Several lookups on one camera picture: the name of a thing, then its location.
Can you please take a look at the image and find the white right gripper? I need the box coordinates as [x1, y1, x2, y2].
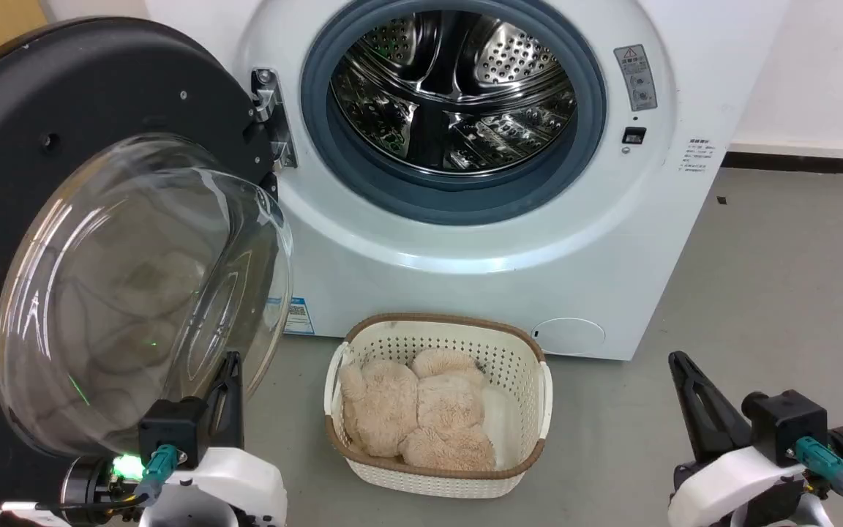
[667, 351, 812, 527]

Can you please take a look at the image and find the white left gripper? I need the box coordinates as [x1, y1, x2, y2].
[138, 351, 288, 527]

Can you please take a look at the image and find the black washer door glass bowl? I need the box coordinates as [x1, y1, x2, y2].
[0, 16, 295, 507]

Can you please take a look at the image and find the white front-load washing machine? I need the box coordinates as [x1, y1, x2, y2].
[145, 0, 790, 362]

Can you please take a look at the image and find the chrome door hinge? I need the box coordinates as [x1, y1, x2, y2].
[250, 68, 299, 171]

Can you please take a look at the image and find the blue white energy label sticker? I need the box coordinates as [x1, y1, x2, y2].
[284, 296, 315, 336]

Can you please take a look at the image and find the round white filter cover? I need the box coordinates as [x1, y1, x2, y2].
[532, 317, 606, 357]

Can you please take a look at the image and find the beige fluffy plush toy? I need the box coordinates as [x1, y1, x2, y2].
[338, 348, 497, 472]

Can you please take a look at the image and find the white laundry basket brown rim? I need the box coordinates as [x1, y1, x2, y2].
[323, 313, 554, 499]

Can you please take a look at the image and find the grey warning sticker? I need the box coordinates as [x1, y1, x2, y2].
[614, 44, 659, 112]

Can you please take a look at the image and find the stainless steel washer drum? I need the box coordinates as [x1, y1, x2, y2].
[329, 10, 578, 176]

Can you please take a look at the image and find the teal plug left gripper cable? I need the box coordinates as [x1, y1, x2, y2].
[0, 444, 179, 513]

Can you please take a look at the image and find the teal plug gripper cable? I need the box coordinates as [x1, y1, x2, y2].
[794, 436, 843, 527]
[0, 444, 179, 513]

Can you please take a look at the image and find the teal plug right gripper cable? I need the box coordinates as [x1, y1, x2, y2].
[794, 436, 843, 527]

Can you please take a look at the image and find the dark wall baseboard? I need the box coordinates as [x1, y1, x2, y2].
[721, 151, 843, 176]

